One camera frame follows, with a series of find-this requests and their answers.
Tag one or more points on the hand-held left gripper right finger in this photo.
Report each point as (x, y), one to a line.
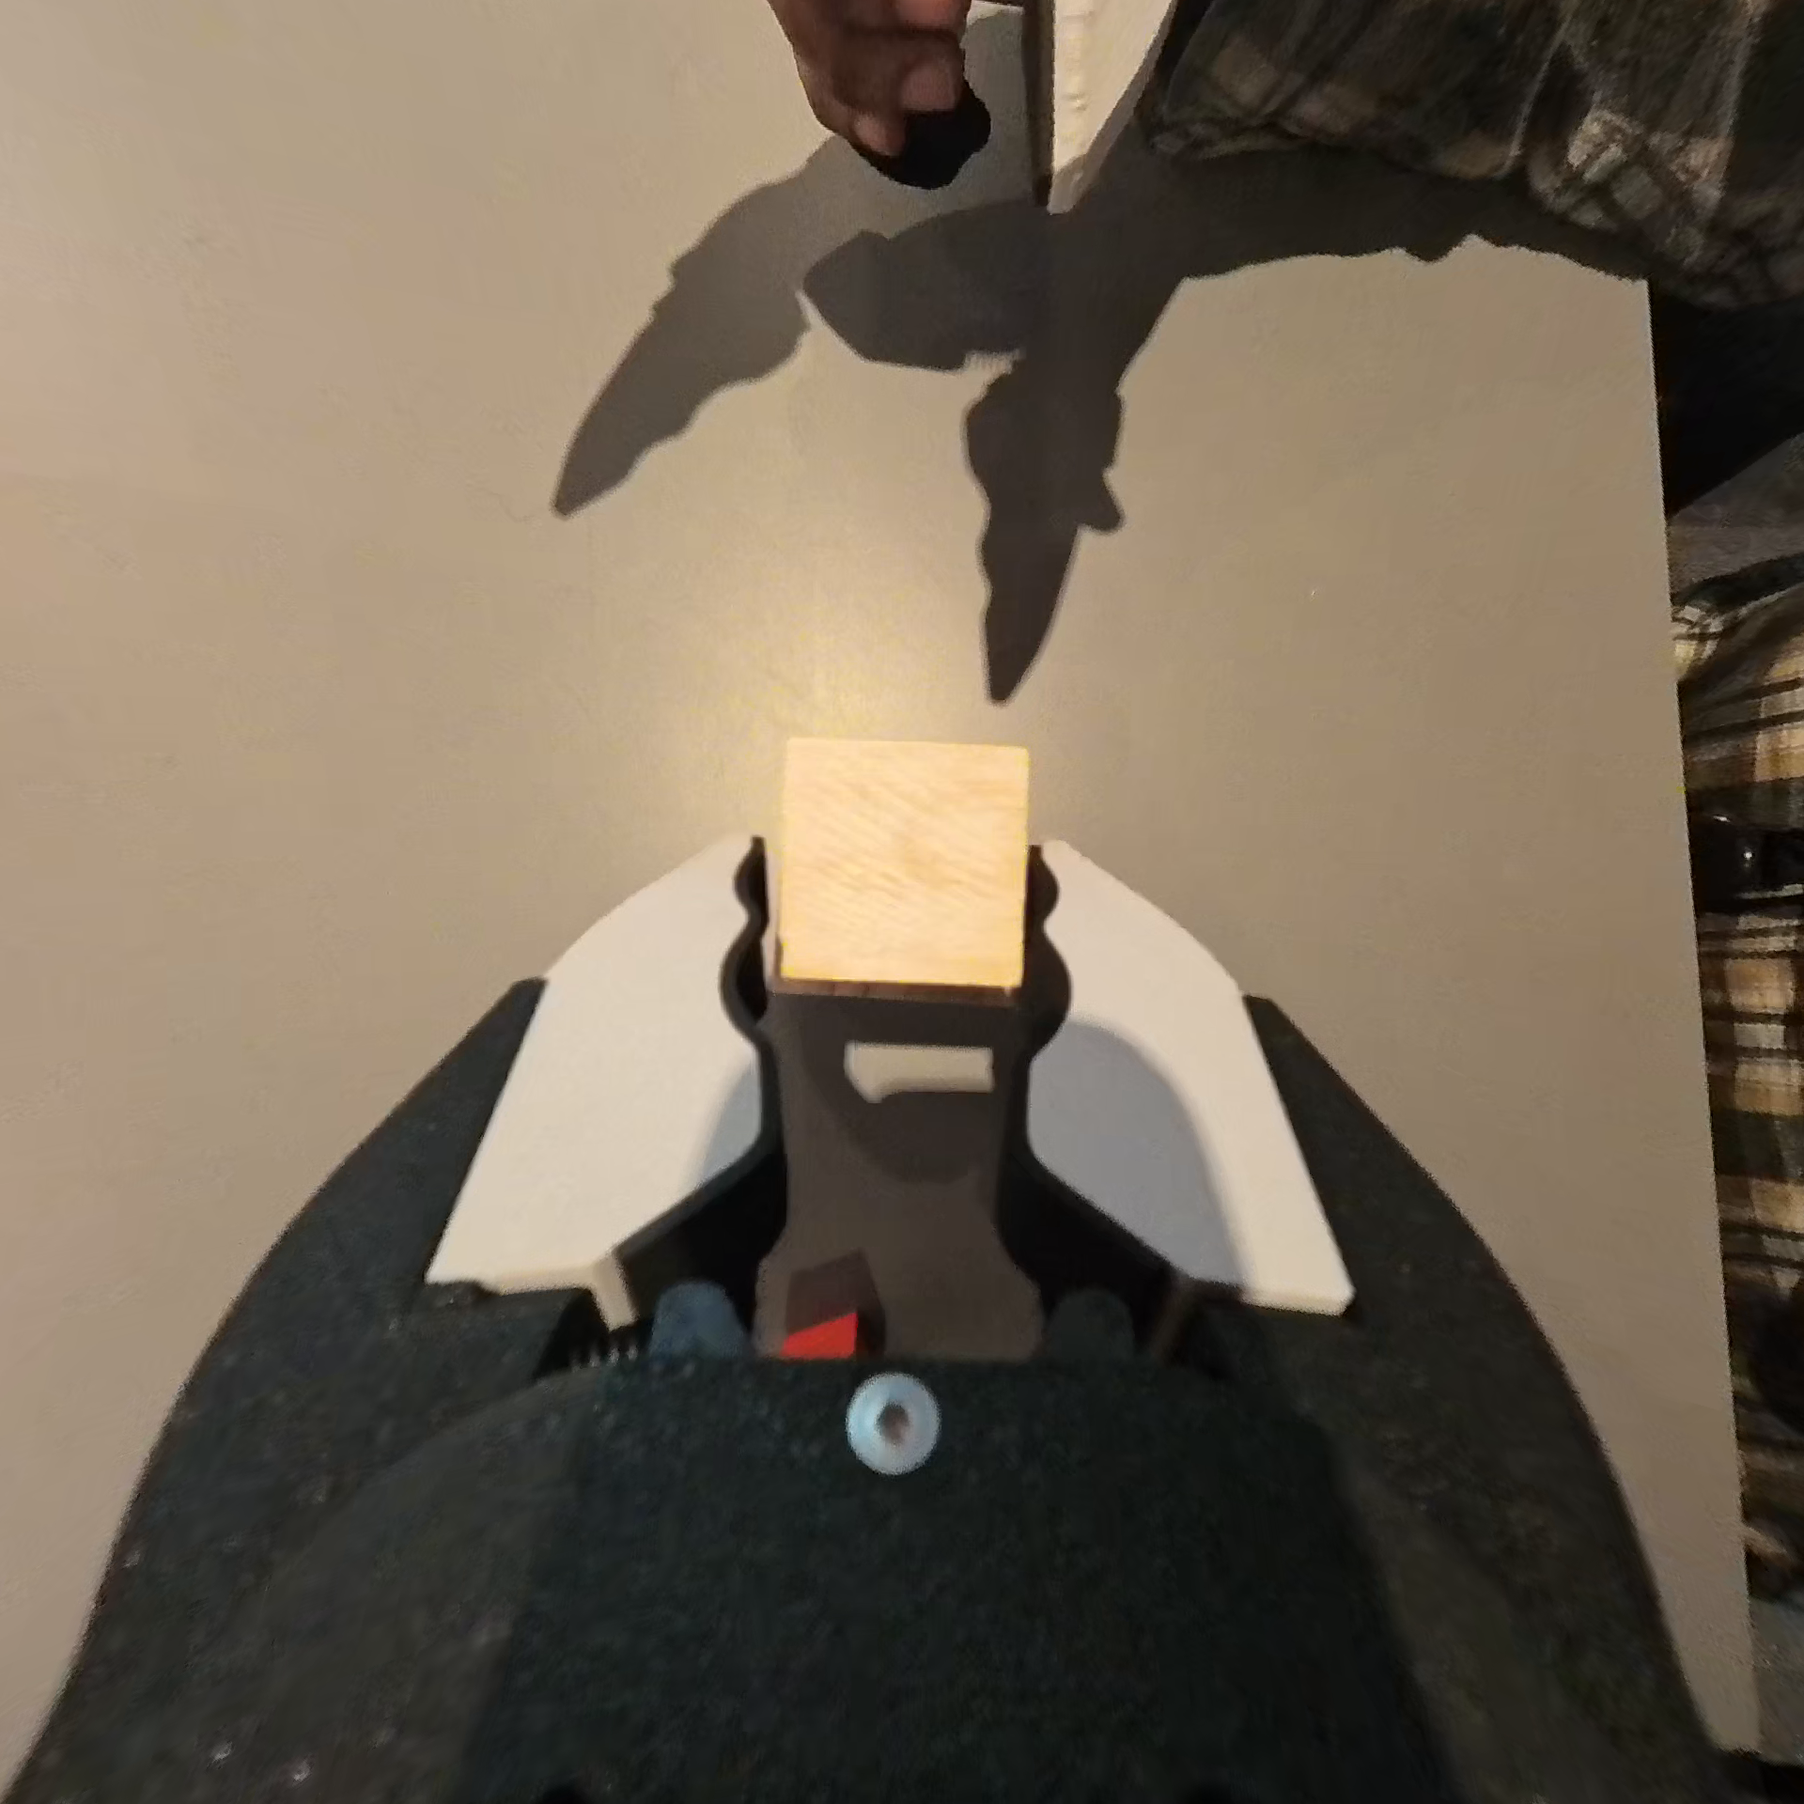
(1184, 1112)

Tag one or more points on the person's right hand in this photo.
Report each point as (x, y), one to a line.
(867, 62)

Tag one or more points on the person's right forearm plaid sleeve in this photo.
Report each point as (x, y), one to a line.
(1480, 111)

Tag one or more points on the red wooden cube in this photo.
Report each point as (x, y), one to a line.
(822, 1335)

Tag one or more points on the natural wooden cube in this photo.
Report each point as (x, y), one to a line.
(902, 859)

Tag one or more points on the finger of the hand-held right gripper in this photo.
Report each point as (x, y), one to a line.
(1092, 85)

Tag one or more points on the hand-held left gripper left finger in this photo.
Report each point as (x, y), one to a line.
(592, 1112)

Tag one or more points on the person's plaid-clothed torso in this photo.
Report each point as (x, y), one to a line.
(1749, 1127)

